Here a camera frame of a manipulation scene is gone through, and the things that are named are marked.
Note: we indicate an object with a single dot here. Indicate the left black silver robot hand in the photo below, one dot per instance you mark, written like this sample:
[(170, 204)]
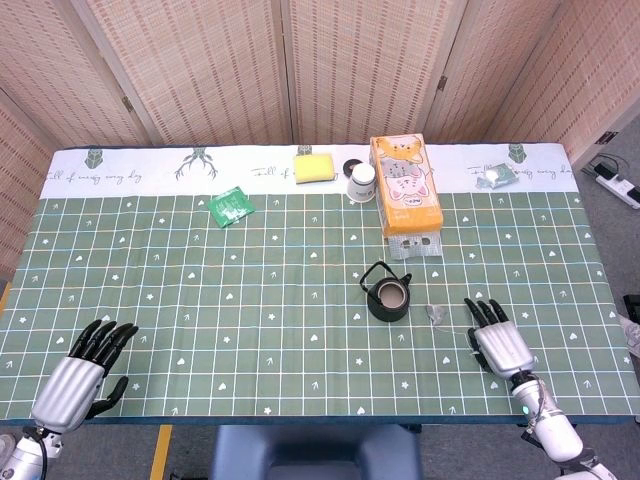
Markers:
[(70, 390)]

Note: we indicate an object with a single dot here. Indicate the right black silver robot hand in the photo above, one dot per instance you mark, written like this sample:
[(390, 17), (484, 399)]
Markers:
[(502, 347)]

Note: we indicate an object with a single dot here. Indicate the blue robot base seat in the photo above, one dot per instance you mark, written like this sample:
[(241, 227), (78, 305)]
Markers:
[(315, 452)]

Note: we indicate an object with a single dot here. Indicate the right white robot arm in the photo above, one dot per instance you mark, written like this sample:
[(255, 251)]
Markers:
[(555, 430)]

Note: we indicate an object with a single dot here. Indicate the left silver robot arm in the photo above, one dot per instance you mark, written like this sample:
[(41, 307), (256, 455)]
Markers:
[(25, 455)]

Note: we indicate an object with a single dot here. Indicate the black cast iron teapot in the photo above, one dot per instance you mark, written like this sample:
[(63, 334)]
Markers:
[(385, 312)]

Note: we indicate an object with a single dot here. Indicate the black round lid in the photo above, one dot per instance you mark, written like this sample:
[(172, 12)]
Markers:
[(352, 166)]

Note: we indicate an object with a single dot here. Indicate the green packet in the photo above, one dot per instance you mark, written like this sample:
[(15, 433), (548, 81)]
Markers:
[(231, 206)]

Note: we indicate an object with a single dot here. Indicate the yellow floor tape strip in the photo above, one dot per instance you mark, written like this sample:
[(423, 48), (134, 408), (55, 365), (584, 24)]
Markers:
[(161, 452)]

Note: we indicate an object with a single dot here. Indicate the grey crumpled cloth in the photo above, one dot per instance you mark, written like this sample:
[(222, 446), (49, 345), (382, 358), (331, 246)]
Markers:
[(631, 332)]

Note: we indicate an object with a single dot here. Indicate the orange cat tissue pack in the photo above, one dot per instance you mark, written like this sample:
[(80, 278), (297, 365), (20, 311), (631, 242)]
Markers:
[(407, 195)]

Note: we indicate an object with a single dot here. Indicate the white power strip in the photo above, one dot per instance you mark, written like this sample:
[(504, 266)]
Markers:
[(622, 189)]

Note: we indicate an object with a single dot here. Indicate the green grid tablecloth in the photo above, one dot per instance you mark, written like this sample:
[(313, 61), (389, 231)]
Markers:
[(250, 300)]

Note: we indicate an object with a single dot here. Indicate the white paper cup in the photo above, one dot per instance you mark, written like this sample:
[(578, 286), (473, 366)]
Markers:
[(361, 185)]

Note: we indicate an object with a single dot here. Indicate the yellow sponge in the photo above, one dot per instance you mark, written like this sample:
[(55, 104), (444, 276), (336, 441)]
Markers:
[(314, 168)]

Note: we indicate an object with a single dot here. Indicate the woven folding screen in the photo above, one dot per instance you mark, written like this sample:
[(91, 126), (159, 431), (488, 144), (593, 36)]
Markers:
[(225, 65)]

